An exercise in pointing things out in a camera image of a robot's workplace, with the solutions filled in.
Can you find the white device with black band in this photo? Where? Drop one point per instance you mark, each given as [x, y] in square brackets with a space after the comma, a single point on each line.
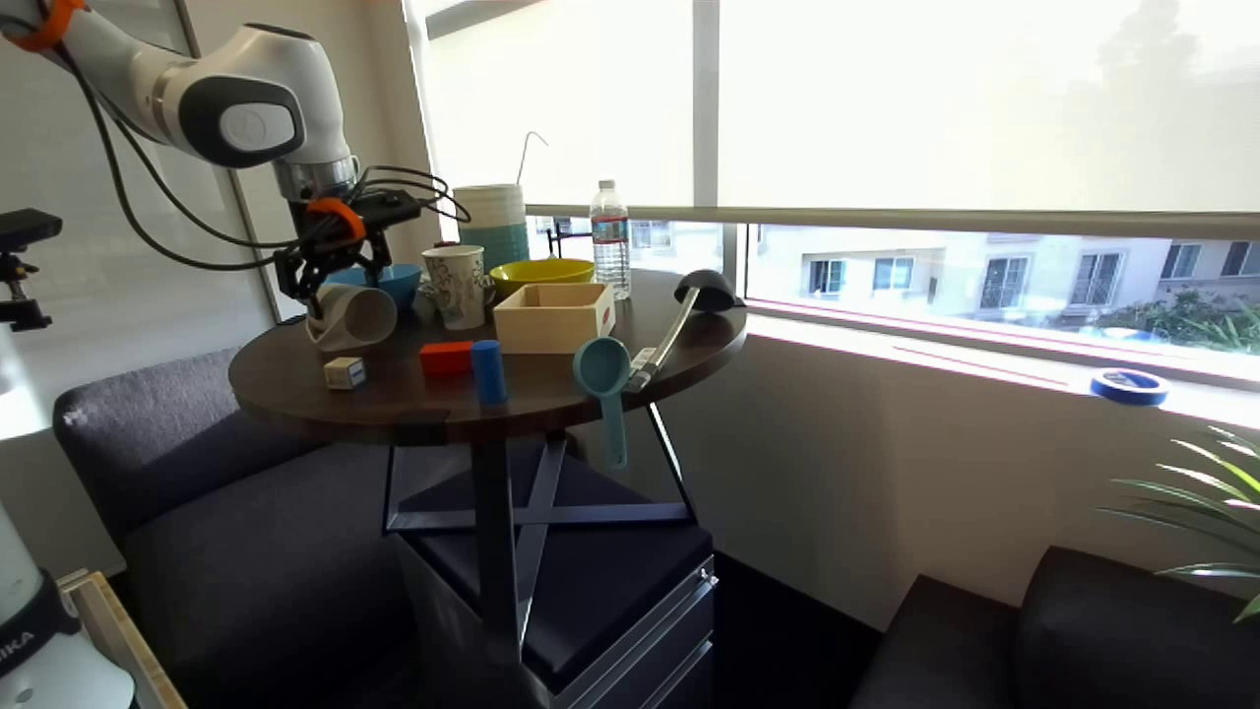
[46, 650]

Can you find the teal measuring scoop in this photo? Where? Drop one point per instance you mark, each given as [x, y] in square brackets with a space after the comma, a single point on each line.
[603, 372]

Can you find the white ceramic mug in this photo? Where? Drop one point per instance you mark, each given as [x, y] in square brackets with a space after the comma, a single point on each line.
[351, 322]

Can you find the black ladle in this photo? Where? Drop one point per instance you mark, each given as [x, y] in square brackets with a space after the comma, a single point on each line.
[699, 293]

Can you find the red block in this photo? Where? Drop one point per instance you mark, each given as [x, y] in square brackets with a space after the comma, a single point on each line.
[447, 360]

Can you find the wooden box tray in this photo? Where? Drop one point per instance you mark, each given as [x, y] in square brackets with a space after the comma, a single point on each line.
[551, 317]

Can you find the green plant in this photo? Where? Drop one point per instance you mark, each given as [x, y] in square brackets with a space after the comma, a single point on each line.
[1210, 490]

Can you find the yellow bowl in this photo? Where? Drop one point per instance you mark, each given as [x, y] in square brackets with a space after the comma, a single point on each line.
[518, 273]

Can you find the black camera stand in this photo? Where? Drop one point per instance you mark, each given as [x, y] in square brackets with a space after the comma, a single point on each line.
[17, 234]

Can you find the clear water bottle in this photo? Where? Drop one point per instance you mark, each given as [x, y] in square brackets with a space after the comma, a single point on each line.
[607, 234]

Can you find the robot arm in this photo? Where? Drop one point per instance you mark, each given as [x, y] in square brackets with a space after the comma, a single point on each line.
[265, 98]

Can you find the blue tape roll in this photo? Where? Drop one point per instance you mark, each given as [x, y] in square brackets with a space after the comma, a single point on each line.
[1127, 389]

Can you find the blue block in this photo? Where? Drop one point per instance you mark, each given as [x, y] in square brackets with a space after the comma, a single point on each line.
[491, 372]

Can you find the black sofa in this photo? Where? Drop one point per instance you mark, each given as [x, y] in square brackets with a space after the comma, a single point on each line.
[249, 557]

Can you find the round wooden table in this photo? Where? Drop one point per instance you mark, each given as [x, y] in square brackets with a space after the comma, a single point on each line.
[518, 451]

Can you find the black armchair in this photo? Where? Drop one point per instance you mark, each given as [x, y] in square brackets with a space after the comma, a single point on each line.
[1086, 636]

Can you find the small cream cube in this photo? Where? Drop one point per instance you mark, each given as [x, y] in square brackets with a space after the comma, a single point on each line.
[346, 372]

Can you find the blue plastic bowl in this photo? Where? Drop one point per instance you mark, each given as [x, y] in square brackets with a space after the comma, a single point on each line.
[400, 281]

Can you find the white teal tall container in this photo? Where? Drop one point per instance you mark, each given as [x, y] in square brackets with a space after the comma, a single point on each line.
[492, 224]

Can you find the wooden frame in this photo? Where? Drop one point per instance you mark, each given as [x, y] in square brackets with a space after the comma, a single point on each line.
[119, 641]

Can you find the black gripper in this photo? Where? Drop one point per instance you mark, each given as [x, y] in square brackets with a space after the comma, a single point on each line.
[340, 234]

